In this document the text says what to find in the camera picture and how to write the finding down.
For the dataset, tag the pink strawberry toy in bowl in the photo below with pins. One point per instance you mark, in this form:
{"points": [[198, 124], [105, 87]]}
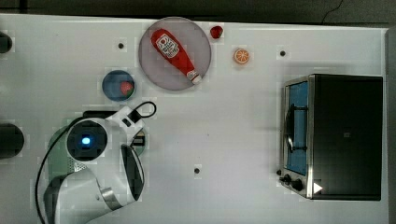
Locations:
{"points": [[126, 88]]}

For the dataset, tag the red strawberry toy on table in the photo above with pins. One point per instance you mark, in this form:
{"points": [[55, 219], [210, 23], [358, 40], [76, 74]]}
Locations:
{"points": [[216, 32]]}

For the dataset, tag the grey round plate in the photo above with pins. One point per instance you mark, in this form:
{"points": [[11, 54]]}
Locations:
{"points": [[192, 38]]}

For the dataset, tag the red ketchup bottle toy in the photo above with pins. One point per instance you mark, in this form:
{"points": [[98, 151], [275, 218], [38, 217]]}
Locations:
{"points": [[173, 52]]}

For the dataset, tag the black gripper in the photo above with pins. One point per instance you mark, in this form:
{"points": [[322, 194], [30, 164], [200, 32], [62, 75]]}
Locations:
{"points": [[139, 140]]}

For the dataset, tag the black cylinder cup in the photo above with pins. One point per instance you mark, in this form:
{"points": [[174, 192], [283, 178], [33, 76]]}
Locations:
{"points": [[6, 43]]}

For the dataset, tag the silver black toaster oven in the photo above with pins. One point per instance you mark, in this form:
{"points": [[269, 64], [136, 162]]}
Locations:
{"points": [[332, 137]]}

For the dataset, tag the blue bowl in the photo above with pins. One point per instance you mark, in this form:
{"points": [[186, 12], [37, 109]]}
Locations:
{"points": [[111, 85]]}

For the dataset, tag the green mug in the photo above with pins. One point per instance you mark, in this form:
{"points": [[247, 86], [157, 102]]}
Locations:
{"points": [[140, 150]]}

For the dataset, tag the green perforated colander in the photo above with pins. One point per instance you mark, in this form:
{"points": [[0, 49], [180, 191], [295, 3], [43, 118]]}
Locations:
{"points": [[58, 162]]}

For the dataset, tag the orange slice toy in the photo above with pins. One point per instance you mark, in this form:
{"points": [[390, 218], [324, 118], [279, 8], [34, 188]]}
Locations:
{"points": [[241, 56]]}

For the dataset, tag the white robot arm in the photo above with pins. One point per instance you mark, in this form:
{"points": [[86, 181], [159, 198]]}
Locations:
{"points": [[112, 176]]}

